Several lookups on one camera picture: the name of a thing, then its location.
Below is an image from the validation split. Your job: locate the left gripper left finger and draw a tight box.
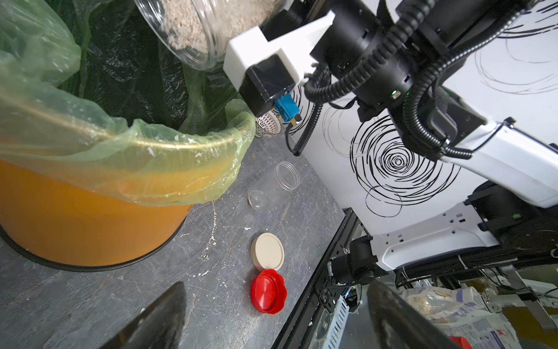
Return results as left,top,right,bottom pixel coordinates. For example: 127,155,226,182
102,282,186,348

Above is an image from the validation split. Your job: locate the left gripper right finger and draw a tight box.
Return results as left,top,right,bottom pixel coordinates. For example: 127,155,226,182
367,279,458,348

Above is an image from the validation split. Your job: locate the red jar lid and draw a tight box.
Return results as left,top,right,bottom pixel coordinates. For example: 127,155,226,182
250,269,288,315

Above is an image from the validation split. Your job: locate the cream jar lid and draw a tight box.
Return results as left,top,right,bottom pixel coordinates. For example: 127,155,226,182
250,233,285,271

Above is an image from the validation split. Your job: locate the yellow trash bin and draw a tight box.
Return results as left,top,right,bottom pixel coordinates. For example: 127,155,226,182
1,161,191,272

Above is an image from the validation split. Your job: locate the cream lid oatmeal jar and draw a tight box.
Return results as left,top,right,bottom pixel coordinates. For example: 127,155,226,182
135,0,292,71

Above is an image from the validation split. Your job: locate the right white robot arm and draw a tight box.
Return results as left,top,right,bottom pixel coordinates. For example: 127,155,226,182
292,1,557,284

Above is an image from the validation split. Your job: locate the white round sink strainer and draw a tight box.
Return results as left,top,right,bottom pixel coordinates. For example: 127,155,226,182
255,109,282,138

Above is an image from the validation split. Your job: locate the green plastic bin liner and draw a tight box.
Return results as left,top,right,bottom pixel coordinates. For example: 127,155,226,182
1,1,255,206

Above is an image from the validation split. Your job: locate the white slotted cable duct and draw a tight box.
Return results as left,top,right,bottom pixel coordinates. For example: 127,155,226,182
321,296,350,349

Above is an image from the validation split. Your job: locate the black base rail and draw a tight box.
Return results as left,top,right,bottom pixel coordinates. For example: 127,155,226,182
272,209,360,348

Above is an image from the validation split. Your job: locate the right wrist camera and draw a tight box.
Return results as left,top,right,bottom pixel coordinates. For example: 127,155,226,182
223,11,335,117

